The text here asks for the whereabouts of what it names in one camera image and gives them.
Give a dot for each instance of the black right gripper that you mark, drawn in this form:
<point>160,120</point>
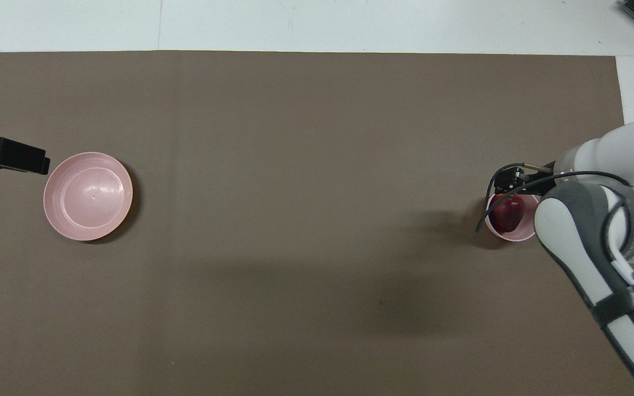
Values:
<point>537,181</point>

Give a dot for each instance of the dark red apple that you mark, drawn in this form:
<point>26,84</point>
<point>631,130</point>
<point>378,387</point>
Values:
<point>507,214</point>

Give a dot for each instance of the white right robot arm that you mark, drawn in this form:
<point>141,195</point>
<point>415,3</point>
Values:
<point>614,165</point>

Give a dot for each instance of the pink bowl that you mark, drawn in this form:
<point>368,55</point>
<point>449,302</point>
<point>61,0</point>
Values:
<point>523,234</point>

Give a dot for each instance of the pink plate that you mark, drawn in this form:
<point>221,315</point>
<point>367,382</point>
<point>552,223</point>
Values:
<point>88,195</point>

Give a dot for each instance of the brown table mat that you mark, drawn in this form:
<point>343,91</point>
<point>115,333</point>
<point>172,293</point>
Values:
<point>317,165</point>

